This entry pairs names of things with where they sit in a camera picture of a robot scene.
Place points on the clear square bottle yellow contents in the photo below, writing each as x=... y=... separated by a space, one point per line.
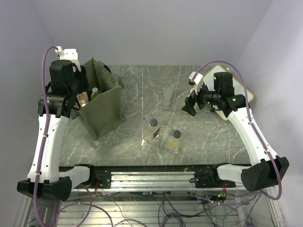
x=173 y=141

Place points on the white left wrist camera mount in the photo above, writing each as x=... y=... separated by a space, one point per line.
x=68 y=54

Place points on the clear square bottle black label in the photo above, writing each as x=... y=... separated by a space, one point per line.
x=152 y=130

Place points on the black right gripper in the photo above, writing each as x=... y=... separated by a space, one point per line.
x=190 y=102

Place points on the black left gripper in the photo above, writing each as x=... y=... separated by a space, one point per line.
x=82 y=75

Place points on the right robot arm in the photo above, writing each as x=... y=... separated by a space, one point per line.
x=266 y=168

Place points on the green canvas bag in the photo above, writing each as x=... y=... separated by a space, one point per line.
x=104 y=113

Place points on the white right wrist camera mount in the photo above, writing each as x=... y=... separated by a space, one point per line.
x=197 y=82

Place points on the yellow-green lotion bottle white cap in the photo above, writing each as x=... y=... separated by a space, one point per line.
x=94 y=93

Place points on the green bottle pink pump cap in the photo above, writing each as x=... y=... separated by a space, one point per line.
x=190 y=103

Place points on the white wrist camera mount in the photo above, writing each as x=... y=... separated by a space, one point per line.
x=197 y=82
x=68 y=54

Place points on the grey squeeze tube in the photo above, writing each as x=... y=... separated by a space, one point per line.
x=167 y=94

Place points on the yellow framed whiteboard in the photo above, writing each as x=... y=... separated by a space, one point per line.
x=208 y=80

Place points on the aluminium rail frame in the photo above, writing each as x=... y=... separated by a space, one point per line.
x=160 y=178

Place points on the amber bottle white cap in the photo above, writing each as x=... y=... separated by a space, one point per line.
x=83 y=98

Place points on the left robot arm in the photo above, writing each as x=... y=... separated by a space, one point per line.
x=44 y=180

